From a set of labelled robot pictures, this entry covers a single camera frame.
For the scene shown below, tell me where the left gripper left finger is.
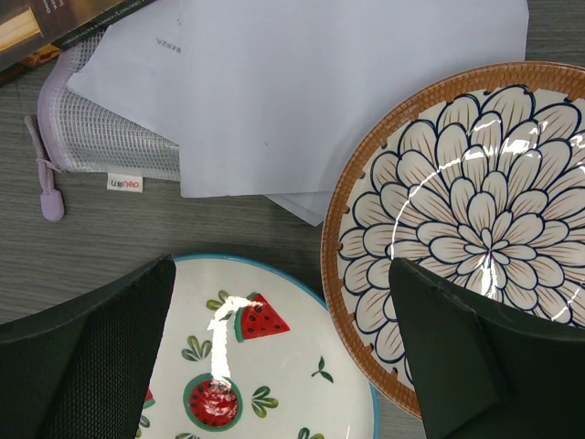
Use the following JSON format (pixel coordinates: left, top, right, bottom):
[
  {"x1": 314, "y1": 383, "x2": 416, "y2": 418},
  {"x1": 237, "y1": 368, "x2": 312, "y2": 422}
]
[{"x1": 1, "y1": 255, "x2": 176, "y2": 438}]

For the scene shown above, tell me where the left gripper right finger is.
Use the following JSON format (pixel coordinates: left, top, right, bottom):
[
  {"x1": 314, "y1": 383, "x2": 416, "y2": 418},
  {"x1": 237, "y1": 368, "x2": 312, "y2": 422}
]
[{"x1": 389, "y1": 258, "x2": 584, "y2": 438}]

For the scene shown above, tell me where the brown floral pattern plate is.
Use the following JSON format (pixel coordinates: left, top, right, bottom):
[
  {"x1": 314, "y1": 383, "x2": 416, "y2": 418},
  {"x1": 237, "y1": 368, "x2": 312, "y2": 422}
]
[{"x1": 321, "y1": 61, "x2": 584, "y2": 416}]

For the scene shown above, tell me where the white watermelon pattern plate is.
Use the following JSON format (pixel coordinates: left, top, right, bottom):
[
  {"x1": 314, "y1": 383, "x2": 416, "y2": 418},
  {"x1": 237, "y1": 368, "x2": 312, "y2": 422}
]
[{"x1": 137, "y1": 254, "x2": 379, "y2": 438}]

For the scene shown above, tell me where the mesh zipper pouch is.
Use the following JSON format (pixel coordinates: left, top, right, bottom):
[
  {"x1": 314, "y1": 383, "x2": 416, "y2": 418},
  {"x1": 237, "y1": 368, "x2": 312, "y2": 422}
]
[{"x1": 25, "y1": 35, "x2": 179, "y2": 222}]

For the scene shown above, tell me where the white cloth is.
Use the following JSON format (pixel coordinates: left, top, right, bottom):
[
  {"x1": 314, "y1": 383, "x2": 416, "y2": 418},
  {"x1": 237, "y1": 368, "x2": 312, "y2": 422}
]
[{"x1": 68, "y1": 1, "x2": 529, "y2": 215}]

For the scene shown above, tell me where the dark brown book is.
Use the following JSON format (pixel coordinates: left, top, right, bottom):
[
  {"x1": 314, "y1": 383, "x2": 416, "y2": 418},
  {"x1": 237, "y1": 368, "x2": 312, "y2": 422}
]
[{"x1": 1, "y1": 0, "x2": 152, "y2": 85}]

